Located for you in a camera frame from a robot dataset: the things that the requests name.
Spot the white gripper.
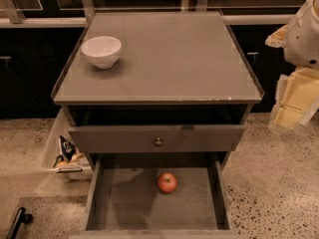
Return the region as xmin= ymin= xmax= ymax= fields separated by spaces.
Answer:
xmin=265 ymin=0 xmax=319 ymax=129

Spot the red apple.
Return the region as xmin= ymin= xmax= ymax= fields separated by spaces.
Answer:
xmin=158 ymin=172 xmax=177 ymax=193

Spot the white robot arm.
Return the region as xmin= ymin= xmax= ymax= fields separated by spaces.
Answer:
xmin=265 ymin=0 xmax=319 ymax=130

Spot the closed top drawer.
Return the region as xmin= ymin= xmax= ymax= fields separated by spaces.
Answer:
xmin=69 ymin=124 xmax=244 ymax=153

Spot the grey drawer cabinet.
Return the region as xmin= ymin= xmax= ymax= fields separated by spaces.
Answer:
xmin=50 ymin=11 xmax=265 ymax=239

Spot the round metal drawer knob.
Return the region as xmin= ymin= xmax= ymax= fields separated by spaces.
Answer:
xmin=155 ymin=137 xmax=163 ymax=146

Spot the open middle drawer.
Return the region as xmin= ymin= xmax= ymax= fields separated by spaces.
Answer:
xmin=69 ymin=153 xmax=246 ymax=239

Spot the white ceramic bowl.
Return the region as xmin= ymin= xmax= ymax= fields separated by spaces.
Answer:
xmin=81 ymin=36 xmax=122 ymax=69

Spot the snack bag in bin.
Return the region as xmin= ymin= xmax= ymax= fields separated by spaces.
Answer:
xmin=58 ymin=135 xmax=77 ymax=161

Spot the metal railing frame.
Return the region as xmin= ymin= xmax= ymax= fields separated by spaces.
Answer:
xmin=0 ymin=0 xmax=306 ymax=26

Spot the black handle bottom left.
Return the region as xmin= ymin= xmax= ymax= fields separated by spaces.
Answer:
xmin=6 ymin=207 xmax=33 ymax=239

